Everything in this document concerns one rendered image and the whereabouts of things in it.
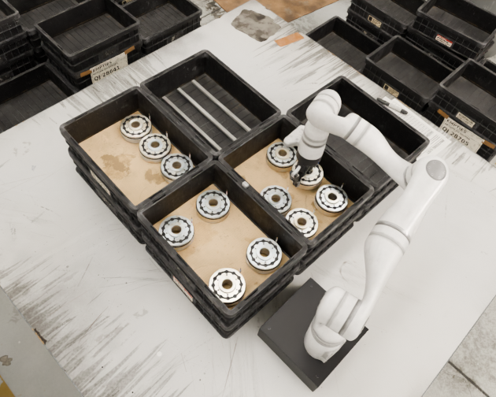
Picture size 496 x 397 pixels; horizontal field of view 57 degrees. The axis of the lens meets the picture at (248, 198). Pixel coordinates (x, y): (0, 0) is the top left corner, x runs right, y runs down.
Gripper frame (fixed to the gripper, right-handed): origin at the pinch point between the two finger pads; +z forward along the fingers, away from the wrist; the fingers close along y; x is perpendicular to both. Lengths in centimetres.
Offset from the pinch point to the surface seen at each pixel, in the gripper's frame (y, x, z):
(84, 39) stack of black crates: 14, 140, 38
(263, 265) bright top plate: -30.4, -10.9, 2.2
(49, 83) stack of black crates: -6, 150, 60
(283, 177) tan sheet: -1.0, 5.8, 4.7
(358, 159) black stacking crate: 23.9, -7.6, 4.6
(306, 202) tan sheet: -3.0, -5.8, 4.8
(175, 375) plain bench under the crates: -66, -12, 19
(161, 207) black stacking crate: -39.0, 22.0, -1.0
